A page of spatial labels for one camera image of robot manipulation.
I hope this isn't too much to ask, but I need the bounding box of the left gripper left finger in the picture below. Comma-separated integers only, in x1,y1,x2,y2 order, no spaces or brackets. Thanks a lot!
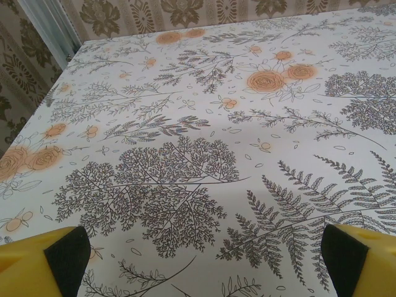
0,225,90,297

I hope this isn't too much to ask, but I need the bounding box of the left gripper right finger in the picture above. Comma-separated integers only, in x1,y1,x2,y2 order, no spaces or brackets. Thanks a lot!
321,224,396,297

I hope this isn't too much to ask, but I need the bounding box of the floral patterned tablecloth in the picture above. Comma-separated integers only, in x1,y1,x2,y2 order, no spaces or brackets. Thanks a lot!
0,2,396,297

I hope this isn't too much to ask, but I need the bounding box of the aluminium corner frame post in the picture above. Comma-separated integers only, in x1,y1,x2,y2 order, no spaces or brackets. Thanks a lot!
23,0,84,67

